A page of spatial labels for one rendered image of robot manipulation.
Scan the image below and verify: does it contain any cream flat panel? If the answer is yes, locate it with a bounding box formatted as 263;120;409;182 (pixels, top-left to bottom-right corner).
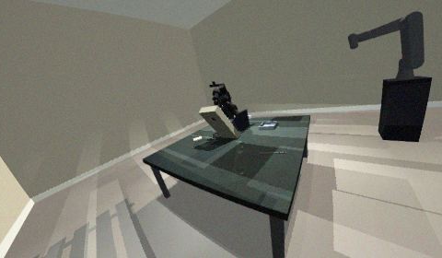
198;105;241;138

